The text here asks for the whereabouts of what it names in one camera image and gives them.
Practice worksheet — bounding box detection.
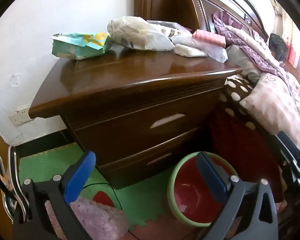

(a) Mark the clear plastic bag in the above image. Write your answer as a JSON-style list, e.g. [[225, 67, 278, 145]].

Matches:
[[170, 34, 228, 63]]

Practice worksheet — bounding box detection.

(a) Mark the white printed plastic bag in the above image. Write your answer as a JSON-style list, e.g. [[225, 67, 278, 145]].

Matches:
[[107, 16, 175, 52]]

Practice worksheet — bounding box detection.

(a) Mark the grey pillow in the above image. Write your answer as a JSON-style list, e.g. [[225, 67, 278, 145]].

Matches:
[[226, 45, 262, 83]]

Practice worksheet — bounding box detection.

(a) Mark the carved wooden headboard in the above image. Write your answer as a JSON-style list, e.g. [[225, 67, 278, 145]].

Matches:
[[134, 0, 269, 43]]

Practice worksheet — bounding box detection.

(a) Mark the bright window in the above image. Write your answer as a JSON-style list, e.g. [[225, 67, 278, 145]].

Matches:
[[275, 0, 300, 78]]

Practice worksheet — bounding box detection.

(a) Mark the metal spring clip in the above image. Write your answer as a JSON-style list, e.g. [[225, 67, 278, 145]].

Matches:
[[0, 145, 28, 222]]

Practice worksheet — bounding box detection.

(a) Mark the pink striped packet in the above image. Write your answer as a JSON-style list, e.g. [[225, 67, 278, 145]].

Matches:
[[192, 29, 226, 48]]

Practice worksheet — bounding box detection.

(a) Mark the purple lace quilt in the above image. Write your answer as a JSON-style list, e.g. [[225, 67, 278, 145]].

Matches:
[[212, 10, 294, 79]]

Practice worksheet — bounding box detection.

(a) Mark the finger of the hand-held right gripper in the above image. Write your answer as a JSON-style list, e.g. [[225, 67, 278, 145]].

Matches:
[[274, 131, 300, 164]]

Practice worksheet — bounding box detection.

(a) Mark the red bin with green rim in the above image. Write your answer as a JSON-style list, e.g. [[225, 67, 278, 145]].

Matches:
[[167, 151, 243, 228]]

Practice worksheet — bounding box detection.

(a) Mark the dark wooden nightstand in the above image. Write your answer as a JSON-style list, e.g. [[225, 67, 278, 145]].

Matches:
[[29, 47, 243, 190]]

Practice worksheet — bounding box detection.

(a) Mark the red bed cloth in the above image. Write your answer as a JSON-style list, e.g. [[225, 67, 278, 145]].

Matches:
[[210, 110, 284, 203]]

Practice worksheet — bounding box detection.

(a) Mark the white wall socket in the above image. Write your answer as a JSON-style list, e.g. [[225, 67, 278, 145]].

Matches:
[[8, 106, 35, 127]]

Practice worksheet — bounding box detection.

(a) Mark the white pad packet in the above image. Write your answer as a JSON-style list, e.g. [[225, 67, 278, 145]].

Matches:
[[174, 44, 208, 57]]

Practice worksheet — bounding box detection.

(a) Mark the thin floor cable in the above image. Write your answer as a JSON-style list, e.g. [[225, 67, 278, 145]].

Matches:
[[82, 182, 123, 211]]

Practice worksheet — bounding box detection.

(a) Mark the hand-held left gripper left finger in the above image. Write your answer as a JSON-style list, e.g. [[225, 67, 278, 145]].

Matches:
[[12, 151, 96, 240]]

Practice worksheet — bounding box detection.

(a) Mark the wet wipes packet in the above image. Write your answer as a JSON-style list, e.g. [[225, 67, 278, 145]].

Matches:
[[52, 32, 113, 60]]

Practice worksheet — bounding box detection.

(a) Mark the purple fluffy rug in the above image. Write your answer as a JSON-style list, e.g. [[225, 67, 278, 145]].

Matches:
[[44, 196, 129, 240]]

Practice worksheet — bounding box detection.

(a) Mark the green foam floor mat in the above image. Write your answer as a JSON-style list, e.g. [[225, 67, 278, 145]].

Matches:
[[19, 142, 208, 240]]

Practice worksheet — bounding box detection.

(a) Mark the nightstand drawer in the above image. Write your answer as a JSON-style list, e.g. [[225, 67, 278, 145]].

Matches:
[[74, 87, 223, 165], [97, 127, 209, 190]]

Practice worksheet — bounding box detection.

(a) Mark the brown polka dot blanket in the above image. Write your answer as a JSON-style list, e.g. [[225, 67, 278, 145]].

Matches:
[[219, 74, 260, 130]]

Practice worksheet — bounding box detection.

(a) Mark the wooden door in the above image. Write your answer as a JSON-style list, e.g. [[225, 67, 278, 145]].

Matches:
[[0, 120, 15, 233]]

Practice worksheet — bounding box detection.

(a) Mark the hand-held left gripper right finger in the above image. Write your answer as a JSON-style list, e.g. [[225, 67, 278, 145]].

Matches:
[[195, 151, 280, 240]]

